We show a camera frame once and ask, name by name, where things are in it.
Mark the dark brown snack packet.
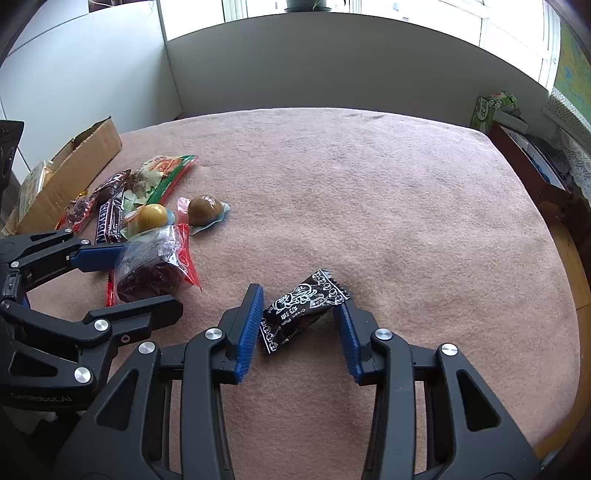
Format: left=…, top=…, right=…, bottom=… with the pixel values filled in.
left=88, top=170, right=132, bottom=208

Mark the cream red green snack pouch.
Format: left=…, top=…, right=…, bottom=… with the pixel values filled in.
left=126, top=154, right=199, bottom=206

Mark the dark wooden furniture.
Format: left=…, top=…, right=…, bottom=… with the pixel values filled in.
left=488, top=121, right=575, bottom=222

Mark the cardboard box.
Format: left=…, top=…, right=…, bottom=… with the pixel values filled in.
left=2, top=116, right=123, bottom=236

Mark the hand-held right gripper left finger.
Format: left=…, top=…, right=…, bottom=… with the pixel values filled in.
left=55, top=282, right=265, bottom=480

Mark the yellow snack packet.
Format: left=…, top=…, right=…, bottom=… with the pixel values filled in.
left=18, top=159, right=54, bottom=217

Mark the green carton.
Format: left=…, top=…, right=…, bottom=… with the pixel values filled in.
left=470, top=90, right=520, bottom=132

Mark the brown egg in clear packet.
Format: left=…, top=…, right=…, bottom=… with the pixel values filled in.
left=178, top=195, right=232, bottom=237

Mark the yellow egg in clear packet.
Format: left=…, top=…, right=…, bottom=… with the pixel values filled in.
left=122, top=203, right=178, bottom=238

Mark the clear bag of dark fruit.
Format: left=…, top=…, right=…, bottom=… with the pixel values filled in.
left=105, top=224, right=203, bottom=308

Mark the black panel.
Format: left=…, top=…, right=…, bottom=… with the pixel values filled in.
left=0, top=119, right=25, bottom=188

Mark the patterned grey cloth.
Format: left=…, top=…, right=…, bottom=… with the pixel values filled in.
left=542, top=90, right=591, bottom=204

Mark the brown chocolate bar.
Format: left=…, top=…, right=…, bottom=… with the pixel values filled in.
left=95, top=198, right=125, bottom=245

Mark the small red candy packet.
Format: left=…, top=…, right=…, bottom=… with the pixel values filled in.
left=55, top=194, right=100, bottom=234

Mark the wall poster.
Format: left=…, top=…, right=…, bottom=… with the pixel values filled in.
left=551, top=18, right=591, bottom=121

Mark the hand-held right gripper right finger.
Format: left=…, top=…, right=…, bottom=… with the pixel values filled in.
left=333, top=302, right=544, bottom=480

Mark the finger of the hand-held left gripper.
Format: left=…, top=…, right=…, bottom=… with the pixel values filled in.
left=0, top=228, right=127, bottom=296
left=0, top=295, right=184, bottom=386

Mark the black white candy packet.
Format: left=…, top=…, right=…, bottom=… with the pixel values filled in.
left=260, top=268, right=352, bottom=355

